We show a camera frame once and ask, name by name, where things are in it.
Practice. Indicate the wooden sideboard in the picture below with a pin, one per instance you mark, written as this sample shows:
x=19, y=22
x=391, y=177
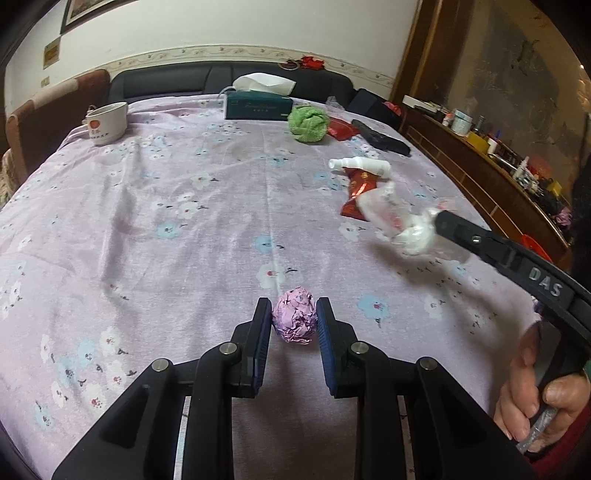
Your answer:
x=485, y=184

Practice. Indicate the red and white flat box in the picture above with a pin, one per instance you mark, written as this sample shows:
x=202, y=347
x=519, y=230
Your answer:
x=393, y=107

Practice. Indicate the sideboard clutter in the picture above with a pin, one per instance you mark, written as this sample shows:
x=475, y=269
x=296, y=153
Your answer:
x=498, y=147

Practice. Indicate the person's right hand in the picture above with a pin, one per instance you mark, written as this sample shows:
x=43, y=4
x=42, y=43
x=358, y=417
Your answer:
x=517, y=397

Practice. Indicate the small red packet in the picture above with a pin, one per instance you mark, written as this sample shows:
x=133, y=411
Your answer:
x=341, y=128

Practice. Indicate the black box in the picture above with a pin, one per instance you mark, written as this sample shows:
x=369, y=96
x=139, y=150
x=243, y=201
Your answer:
x=369, y=104

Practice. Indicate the floral purple tablecloth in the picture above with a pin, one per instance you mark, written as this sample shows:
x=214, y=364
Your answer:
x=184, y=254

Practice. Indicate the black sofa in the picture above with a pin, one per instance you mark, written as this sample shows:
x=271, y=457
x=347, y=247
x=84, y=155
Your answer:
x=184, y=81

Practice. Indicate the white spray bottle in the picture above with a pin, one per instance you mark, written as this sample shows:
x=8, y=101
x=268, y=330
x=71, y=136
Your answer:
x=360, y=165

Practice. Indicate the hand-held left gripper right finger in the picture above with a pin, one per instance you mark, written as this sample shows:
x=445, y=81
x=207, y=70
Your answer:
x=324, y=346

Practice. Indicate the purple paper ball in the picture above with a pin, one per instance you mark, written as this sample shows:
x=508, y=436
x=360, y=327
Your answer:
x=295, y=318

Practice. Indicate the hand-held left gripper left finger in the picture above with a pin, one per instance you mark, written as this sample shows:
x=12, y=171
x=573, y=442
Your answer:
x=263, y=341

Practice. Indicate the green cloth ball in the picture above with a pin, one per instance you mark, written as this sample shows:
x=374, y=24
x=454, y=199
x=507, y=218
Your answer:
x=308, y=123

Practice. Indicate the brown chair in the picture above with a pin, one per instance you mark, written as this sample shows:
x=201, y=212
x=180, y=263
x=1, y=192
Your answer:
x=51, y=110

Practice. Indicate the red foil packet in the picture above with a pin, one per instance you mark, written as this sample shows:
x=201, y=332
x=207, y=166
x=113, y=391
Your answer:
x=358, y=194

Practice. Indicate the white tissue wad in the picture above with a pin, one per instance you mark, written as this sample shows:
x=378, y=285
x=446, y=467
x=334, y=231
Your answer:
x=415, y=235

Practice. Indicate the red ornament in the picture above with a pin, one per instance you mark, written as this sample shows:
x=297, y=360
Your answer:
x=309, y=62

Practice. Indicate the clear plastic wrapper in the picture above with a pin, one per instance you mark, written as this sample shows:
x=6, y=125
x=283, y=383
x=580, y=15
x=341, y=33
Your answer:
x=383, y=207

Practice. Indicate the black flat case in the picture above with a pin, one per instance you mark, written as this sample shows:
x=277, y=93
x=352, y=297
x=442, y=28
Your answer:
x=381, y=138

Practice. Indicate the red plastic mesh basket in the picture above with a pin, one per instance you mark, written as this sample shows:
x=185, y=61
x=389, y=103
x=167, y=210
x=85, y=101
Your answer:
x=533, y=244

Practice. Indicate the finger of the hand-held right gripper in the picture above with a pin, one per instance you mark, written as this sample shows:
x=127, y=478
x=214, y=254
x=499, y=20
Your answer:
x=475, y=237

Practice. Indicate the white cup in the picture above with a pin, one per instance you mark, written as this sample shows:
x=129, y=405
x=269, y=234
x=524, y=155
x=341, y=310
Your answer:
x=107, y=122

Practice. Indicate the dark green tissue box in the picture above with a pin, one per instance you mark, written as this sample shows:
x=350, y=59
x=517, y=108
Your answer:
x=258, y=107

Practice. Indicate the yellow wall plaque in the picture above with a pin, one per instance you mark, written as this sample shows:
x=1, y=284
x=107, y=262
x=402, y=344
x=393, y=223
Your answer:
x=51, y=53

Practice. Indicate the framed painting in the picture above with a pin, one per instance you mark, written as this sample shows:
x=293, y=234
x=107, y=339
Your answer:
x=87, y=11

